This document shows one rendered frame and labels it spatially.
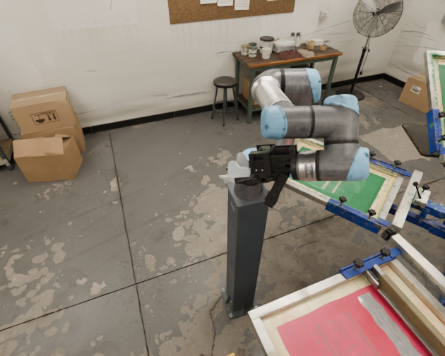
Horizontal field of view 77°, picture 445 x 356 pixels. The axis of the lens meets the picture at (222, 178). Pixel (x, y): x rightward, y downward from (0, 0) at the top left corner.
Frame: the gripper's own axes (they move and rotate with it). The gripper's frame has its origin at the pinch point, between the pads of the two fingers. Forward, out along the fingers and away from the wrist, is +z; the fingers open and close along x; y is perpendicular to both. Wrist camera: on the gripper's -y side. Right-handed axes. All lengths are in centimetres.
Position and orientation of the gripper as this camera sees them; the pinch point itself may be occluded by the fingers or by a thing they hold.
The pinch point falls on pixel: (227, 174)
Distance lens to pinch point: 78.9
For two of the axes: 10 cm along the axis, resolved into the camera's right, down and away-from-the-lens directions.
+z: -9.0, 0.1, 4.4
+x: -4.0, 4.2, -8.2
